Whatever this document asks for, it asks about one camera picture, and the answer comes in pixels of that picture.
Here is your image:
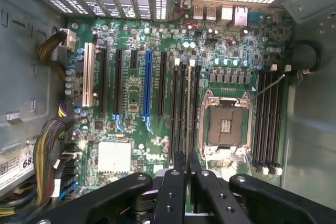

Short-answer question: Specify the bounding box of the thick black wire loop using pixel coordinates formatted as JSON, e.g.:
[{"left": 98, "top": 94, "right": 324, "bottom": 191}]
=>
[{"left": 290, "top": 39, "right": 323, "bottom": 74}]

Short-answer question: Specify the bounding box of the silver USB port block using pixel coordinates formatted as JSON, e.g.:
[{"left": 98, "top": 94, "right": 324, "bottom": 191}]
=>
[{"left": 193, "top": 5, "right": 219, "bottom": 22}]

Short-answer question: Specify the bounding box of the multicolour power wire bundle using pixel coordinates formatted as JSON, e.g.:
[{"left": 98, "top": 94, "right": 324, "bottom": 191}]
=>
[{"left": 33, "top": 100, "right": 76, "bottom": 208}]

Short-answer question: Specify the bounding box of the white expansion slot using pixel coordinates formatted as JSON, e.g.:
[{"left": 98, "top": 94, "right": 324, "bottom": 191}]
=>
[{"left": 82, "top": 42, "right": 97, "bottom": 108}]

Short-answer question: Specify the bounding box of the silver ethernet port block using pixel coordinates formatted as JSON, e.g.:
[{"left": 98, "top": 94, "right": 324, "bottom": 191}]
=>
[{"left": 219, "top": 4, "right": 249, "bottom": 27}]

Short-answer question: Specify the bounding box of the yellow black power wire bundle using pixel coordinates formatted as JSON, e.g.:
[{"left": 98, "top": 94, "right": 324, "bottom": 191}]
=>
[{"left": 37, "top": 28, "right": 77, "bottom": 81}]

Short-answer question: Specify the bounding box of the thin metal locking lever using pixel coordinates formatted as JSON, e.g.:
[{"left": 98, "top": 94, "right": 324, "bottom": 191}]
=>
[{"left": 250, "top": 74, "right": 286, "bottom": 101}]

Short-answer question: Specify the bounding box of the grey metal PC case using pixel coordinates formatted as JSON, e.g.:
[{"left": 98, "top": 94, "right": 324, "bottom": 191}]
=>
[{"left": 0, "top": 0, "right": 336, "bottom": 224}]

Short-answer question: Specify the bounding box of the power supply with white label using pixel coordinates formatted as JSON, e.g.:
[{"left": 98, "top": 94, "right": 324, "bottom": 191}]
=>
[{"left": 0, "top": 135, "right": 40, "bottom": 196}]

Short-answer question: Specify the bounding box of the silver chipset heatsink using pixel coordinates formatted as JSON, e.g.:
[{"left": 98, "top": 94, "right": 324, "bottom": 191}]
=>
[{"left": 98, "top": 141, "right": 132, "bottom": 175}]

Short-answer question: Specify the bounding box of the short black expansion slot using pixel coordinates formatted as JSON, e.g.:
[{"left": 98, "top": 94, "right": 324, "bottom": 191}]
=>
[{"left": 130, "top": 50, "right": 139, "bottom": 69}]

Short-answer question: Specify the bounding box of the long black expansion slot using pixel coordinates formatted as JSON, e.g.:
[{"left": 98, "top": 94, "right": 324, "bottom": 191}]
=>
[
  {"left": 99, "top": 48, "right": 110, "bottom": 114},
  {"left": 157, "top": 50, "right": 168, "bottom": 117},
  {"left": 114, "top": 49, "right": 124, "bottom": 114}
]

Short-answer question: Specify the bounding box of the blue expansion slot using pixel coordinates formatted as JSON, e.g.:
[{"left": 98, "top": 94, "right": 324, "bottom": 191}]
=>
[{"left": 142, "top": 50, "right": 154, "bottom": 118}]

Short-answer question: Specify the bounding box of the metal CPU socket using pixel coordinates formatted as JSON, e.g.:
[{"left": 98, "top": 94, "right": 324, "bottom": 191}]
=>
[{"left": 198, "top": 89, "right": 254, "bottom": 161}]

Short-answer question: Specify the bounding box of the black SATA wire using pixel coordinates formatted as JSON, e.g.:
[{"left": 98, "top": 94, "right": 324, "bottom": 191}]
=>
[{"left": 53, "top": 152, "right": 79, "bottom": 199}]

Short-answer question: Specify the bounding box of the green Dell motherboard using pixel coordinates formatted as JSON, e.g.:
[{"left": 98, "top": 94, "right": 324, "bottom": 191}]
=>
[{"left": 62, "top": 5, "right": 293, "bottom": 196}]

